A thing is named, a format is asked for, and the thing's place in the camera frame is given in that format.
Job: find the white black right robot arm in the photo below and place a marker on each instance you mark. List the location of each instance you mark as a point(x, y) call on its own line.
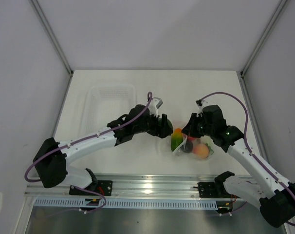
point(274, 194)

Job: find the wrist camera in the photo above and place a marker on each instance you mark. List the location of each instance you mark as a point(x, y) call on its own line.
point(154, 105)
point(201, 103)

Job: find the white toy radish with leaves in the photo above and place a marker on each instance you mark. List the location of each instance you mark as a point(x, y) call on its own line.
point(210, 150)

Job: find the white slotted cable duct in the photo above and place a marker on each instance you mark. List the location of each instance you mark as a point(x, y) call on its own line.
point(127, 203)

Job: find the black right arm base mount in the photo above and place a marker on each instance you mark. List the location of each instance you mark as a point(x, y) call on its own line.
point(214, 189)

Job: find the dark brown toy fruit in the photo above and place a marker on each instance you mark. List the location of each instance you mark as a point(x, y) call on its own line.
point(188, 147)

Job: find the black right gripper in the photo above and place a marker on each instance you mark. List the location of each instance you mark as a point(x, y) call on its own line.
point(189, 129)

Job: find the white perforated plastic basket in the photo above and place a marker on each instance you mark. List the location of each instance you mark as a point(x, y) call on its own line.
point(105, 103)

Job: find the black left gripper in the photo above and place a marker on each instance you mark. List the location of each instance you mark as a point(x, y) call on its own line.
point(155, 131)

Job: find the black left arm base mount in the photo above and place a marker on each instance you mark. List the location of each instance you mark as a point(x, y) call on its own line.
point(103, 187)

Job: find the green toy lime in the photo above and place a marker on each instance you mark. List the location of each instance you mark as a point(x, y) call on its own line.
point(165, 126)

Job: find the red toy apple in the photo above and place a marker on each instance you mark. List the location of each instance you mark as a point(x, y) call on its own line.
point(191, 139)

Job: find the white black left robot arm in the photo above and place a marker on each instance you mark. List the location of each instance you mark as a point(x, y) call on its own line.
point(53, 160)

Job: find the orange green toy mango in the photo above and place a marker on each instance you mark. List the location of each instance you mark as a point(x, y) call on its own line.
point(176, 139)

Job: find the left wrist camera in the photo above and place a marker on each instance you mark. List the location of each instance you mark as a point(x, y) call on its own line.
point(154, 105)

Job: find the aluminium rail frame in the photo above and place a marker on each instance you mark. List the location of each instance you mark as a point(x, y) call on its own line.
point(180, 50)

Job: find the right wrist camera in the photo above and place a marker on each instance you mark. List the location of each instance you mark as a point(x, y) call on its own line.
point(201, 103)

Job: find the clear zip top bag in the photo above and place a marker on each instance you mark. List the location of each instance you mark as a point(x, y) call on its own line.
point(164, 145)

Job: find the orange toy peach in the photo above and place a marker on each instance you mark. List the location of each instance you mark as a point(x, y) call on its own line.
point(201, 150)

